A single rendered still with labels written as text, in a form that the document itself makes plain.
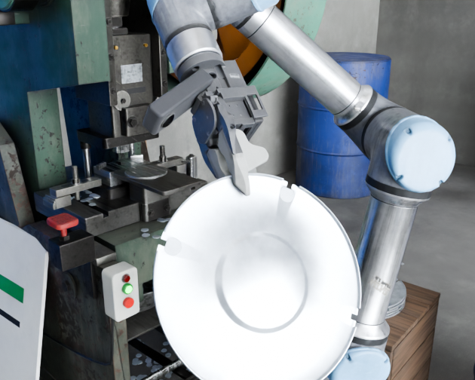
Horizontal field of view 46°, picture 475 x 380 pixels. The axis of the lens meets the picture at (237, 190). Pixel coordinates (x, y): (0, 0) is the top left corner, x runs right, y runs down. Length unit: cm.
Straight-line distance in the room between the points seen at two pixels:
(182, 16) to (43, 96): 102
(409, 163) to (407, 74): 390
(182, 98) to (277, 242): 23
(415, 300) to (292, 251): 120
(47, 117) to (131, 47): 36
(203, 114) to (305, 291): 28
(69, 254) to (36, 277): 38
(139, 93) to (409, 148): 94
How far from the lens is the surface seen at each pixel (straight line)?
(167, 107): 75
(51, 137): 185
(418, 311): 187
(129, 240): 157
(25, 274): 188
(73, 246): 145
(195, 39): 83
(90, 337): 170
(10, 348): 203
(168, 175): 165
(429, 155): 97
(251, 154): 76
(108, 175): 172
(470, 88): 464
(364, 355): 109
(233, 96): 79
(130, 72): 165
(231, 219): 74
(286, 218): 77
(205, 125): 78
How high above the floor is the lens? 129
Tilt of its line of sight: 20 degrees down
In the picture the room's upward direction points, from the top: straight up
